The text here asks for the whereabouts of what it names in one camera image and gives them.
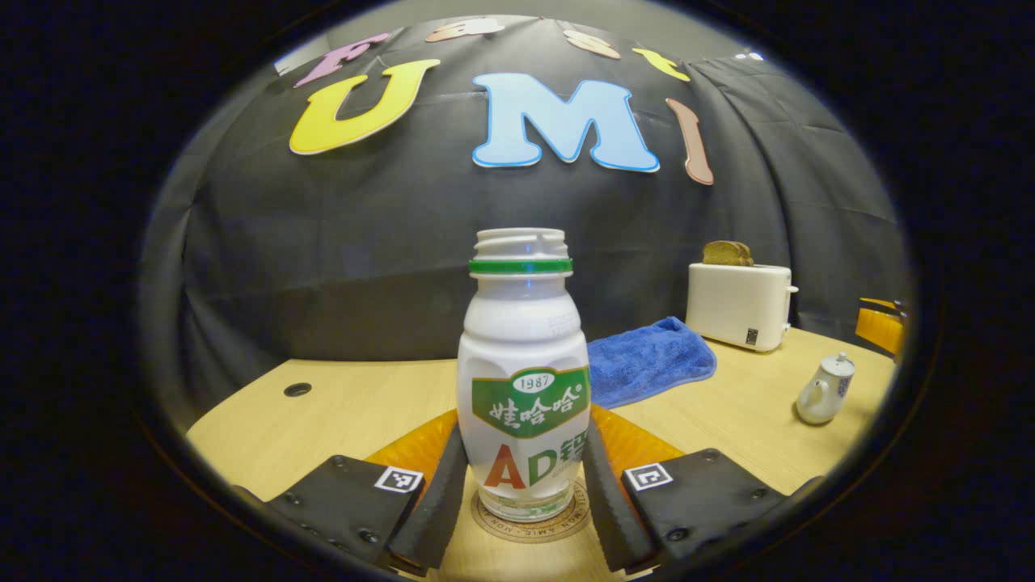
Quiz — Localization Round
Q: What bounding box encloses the round brown coaster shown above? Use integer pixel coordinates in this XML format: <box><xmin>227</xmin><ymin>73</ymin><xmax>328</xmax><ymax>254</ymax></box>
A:
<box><xmin>471</xmin><ymin>477</ymin><xmax>593</xmax><ymax>544</ymax></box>

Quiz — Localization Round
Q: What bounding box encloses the white blue-patterned teacup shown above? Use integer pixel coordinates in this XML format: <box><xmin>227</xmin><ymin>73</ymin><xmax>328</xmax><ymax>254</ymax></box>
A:
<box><xmin>796</xmin><ymin>368</ymin><xmax>855</xmax><ymax>426</ymax></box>

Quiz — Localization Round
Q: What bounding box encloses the white toaster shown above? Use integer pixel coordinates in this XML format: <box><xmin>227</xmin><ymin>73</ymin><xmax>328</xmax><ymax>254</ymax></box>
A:
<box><xmin>685</xmin><ymin>262</ymin><xmax>800</xmax><ymax>353</ymax></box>

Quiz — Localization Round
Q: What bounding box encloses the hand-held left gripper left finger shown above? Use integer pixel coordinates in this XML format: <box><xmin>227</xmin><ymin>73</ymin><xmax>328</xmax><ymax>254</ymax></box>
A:
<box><xmin>243</xmin><ymin>408</ymin><xmax>470</xmax><ymax>576</ymax></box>

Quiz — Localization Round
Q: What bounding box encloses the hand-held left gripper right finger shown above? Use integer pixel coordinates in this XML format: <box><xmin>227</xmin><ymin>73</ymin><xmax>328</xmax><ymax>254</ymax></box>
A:
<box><xmin>582</xmin><ymin>407</ymin><xmax>826</xmax><ymax>576</ymax></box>

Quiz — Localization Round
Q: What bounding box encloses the white plastic water bottle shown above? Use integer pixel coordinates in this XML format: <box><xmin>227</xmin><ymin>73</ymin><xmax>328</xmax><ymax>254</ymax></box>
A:
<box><xmin>455</xmin><ymin>227</ymin><xmax>592</xmax><ymax>523</ymax></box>

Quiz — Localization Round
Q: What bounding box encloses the black backdrop cloth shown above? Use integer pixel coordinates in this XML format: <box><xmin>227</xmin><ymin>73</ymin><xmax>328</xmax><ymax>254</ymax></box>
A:
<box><xmin>146</xmin><ymin>16</ymin><xmax>915</xmax><ymax>405</ymax></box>

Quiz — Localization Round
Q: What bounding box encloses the blue towel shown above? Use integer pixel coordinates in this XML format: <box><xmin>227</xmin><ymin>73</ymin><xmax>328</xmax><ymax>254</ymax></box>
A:
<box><xmin>585</xmin><ymin>316</ymin><xmax>718</xmax><ymax>410</ymax></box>

